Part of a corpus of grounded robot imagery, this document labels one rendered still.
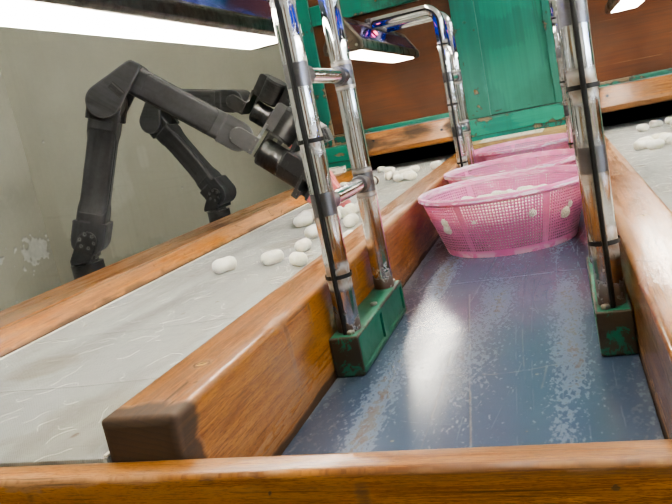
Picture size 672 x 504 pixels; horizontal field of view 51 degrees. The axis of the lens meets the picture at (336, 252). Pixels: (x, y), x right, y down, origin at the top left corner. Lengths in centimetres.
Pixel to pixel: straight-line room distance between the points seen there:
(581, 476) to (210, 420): 23
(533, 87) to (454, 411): 166
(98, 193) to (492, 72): 123
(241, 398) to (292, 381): 9
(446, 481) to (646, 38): 189
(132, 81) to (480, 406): 98
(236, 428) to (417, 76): 179
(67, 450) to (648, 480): 35
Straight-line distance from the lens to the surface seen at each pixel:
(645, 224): 70
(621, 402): 56
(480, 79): 215
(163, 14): 72
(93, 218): 141
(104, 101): 138
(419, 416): 57
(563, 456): 36
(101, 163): 140
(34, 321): 90
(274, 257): 96
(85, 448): 50
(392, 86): 221
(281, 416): 56
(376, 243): 80
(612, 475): 36
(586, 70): 61
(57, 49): 369
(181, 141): 196
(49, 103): 374
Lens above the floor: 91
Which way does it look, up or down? 10 degrees down
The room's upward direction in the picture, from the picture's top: 12 degrees counter-clockwise
